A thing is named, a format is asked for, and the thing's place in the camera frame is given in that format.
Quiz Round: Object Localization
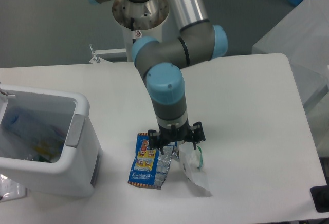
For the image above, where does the clear plastic sheet under bin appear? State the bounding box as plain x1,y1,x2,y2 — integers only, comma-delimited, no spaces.
1,174,27,202

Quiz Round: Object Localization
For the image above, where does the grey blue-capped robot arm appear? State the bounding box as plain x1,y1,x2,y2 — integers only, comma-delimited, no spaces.
89,0,228,150

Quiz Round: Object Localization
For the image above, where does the black device at table edge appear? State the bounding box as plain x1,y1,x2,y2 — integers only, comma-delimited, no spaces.
310,185,329,213

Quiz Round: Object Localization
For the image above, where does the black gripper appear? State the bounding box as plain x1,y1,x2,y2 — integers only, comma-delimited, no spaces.
148,121,206,155

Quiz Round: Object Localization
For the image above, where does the white open trash can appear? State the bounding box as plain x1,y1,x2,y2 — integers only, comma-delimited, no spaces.
1,84,102,197

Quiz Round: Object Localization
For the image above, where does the blue snack wrapper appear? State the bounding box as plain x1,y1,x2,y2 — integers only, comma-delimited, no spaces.
127,133,177,190

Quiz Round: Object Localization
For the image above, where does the white plastic bag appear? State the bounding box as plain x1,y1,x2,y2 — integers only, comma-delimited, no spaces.
178,142,212,197

